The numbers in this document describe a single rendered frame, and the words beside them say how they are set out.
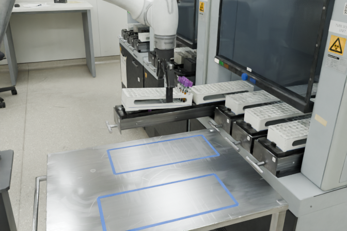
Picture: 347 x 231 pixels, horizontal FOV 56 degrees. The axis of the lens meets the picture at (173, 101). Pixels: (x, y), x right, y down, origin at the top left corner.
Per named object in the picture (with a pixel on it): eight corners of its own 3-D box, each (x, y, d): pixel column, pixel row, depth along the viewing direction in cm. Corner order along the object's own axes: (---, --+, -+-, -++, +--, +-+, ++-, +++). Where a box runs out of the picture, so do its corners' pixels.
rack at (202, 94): (241, 91, 164) (242, 79, 161) (253, 98, 155) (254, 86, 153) (187, 98, 154) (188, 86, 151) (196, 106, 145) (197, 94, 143)
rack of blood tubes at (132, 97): (183, 99, 153) (184, 87, 151) (191, 108, 144) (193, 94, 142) (121, 101, 142) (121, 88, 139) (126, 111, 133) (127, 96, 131)
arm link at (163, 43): (158, 36, 127) (158, 51, 129) (179, 35, 130) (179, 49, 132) (151, 32, 134) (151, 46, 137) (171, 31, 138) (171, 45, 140)
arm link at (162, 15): (183, 34, 130) (169, 29, 141) (184, -6, 124) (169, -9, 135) (158, 37, 126) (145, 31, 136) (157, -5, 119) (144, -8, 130)
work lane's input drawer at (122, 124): (244, 101, 169) (246, 85, 166) (260, 112, 157) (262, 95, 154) (104, 122, 145) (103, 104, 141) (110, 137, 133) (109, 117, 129)
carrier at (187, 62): (194, 73, 184) (194, 63, 182) (191, 73, 183) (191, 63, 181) (186, 67, 194) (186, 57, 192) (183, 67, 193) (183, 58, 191)
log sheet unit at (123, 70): (121, 82, 335) (120, 48, 321) (127, 91, 312) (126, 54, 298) (119, 82, 334) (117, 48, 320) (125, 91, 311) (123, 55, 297)
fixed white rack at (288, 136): (328, 128, 128) (331, 114, 126) (349, 139, 120) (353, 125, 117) (265, 141, 118) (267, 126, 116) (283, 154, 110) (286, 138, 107)
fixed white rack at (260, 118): (301, 112, 141) (303, 99, 139) (318, 122, 133) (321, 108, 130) (242, 122, 131) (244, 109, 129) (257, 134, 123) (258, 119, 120)
